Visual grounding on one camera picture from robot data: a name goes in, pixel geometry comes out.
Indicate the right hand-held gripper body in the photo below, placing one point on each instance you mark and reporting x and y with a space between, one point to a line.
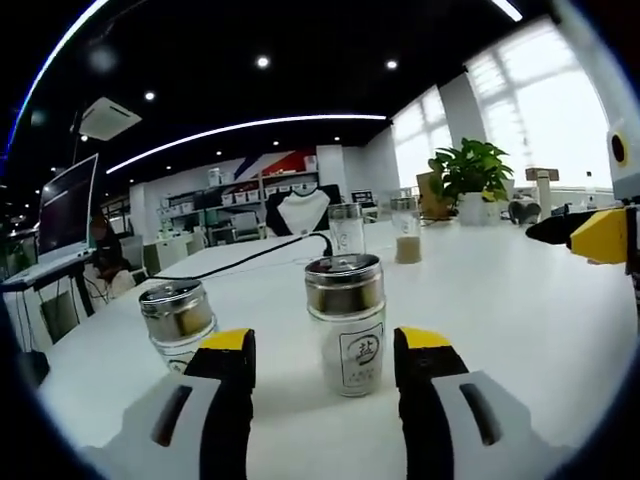
625 180

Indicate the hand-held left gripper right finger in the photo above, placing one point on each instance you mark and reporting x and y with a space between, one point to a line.
520 450

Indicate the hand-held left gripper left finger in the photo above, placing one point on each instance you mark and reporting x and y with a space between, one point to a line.
135 450

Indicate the small seasoning bottle white powder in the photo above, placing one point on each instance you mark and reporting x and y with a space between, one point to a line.
172 320
345 310

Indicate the tall seasoning bottle brown powder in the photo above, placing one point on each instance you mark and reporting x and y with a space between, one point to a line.
407 250

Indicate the tall seasoning bottle pale powder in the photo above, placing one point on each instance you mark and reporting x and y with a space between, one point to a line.
345 230

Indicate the white thermos bottle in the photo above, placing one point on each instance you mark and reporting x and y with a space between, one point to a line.
543 192

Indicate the flat cardboard box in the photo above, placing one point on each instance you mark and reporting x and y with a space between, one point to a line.
542 174

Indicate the green potted plant white pot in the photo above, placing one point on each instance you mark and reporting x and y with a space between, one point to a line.
470 170

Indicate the brown cardboard bag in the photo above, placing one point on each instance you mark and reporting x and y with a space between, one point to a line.
430 192

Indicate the small dark monitor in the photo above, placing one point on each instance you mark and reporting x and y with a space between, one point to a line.
361 196

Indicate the long ceiling light strip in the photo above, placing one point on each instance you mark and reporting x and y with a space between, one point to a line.
325 118
507 9

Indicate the open silver laptop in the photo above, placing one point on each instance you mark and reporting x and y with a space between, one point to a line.
65 210

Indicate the chair with black white shirt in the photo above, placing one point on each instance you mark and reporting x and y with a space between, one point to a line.
300 215

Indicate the shelf with white bins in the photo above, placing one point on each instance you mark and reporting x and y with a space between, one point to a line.
240 197

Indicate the ceiling air conditioner unit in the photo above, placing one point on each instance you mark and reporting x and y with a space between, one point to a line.
110 119

